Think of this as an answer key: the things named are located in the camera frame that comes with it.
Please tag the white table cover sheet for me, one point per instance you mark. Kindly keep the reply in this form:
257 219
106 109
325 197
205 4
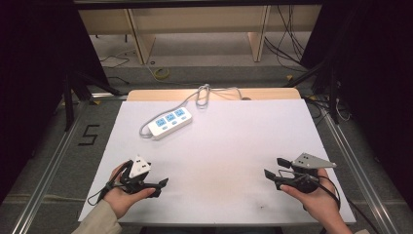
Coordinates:
227 146

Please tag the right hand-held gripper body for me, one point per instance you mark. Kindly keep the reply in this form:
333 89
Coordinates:
311 161

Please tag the aluminium floor rail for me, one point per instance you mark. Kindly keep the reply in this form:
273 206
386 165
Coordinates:
48 169
360 172

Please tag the person's left hand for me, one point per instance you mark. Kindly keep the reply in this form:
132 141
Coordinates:
121 200

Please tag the person's right hand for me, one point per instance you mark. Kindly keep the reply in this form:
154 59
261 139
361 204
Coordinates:
319 203

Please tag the black metal stand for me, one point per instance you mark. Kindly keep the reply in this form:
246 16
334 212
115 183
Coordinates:
68 100
332 97

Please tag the white power strip blue sockets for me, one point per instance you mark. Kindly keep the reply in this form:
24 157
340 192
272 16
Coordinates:
170 123

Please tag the light wooden shelf unit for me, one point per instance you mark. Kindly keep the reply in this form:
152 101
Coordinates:
198 19

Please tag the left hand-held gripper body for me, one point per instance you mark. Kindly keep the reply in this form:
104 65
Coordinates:
139 167

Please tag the black curtain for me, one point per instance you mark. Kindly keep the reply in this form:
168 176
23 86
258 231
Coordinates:
29 81
376 81

